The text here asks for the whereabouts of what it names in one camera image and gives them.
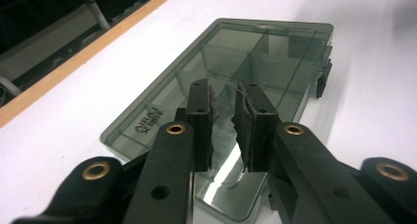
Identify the grey metal stand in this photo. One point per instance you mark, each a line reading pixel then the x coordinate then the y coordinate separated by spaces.
pixel 49 37

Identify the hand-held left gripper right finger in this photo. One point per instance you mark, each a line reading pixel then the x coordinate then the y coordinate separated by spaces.
pixel 255 129

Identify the transparent grey compartment box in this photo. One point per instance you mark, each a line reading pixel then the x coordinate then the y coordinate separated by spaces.
pixel 249 60

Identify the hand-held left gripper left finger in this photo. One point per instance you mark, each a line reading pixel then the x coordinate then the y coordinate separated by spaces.
pixel 200 125

